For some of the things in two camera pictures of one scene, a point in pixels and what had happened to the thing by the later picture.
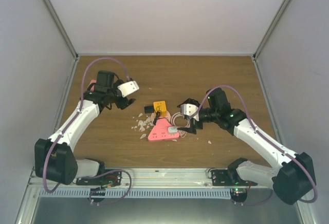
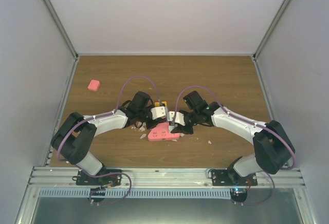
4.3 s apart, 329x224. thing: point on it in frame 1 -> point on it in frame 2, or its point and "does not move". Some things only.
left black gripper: (125, 103) -> (150, 126)
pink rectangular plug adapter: (92, 85) does not move
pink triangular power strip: (160, 132) does not move
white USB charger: (172, 129) does not move
